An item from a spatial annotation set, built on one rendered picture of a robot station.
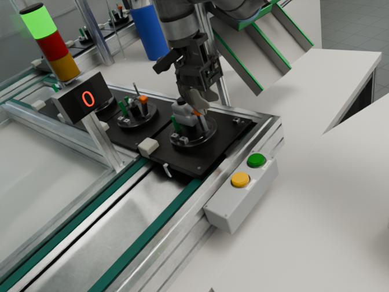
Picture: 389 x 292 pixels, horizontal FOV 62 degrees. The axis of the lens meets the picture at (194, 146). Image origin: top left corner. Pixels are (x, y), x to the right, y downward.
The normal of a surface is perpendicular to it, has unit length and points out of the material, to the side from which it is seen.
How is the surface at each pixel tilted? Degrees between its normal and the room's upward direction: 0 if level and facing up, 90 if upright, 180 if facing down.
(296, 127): 0
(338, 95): 0
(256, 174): 0
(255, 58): 45
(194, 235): 90
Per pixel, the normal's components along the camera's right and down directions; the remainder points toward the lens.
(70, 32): 0.46, 0.44
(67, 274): -0.28, -0.75
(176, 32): -0.19, 0.65
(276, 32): 0.24, -0.29
